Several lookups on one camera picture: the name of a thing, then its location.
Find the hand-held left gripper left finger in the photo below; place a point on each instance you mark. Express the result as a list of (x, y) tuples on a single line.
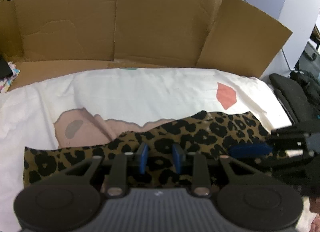
[(142, 158)]

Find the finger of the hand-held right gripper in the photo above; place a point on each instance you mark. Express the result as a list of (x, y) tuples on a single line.
[(287, 134), (250, 150)]

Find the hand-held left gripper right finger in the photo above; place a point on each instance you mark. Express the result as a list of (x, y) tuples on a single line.
[(178, 159)]

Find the leopard print skirt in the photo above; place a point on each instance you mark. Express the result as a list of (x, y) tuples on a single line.
[(200, 132)]

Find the black folded clothes stack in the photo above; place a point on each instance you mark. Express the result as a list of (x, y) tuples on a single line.
[(290, 97)]

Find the person's right hand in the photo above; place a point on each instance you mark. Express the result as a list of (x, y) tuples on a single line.
[(317, 219)]

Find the black jacket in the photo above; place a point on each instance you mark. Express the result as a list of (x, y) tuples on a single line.
[(310, 89)]

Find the bear print blanket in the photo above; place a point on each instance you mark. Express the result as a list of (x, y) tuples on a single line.
[(150, 91)]

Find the grey bag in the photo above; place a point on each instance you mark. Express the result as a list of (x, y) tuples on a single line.
[(312, 59)]

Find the brown cardboard sheet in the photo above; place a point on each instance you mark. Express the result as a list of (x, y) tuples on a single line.
[(150, 21)]

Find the pastel patterned cloth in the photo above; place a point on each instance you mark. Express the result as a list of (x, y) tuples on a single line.
[(10, 79)]

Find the black cloth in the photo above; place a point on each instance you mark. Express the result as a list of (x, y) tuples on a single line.
[(5, 66)]

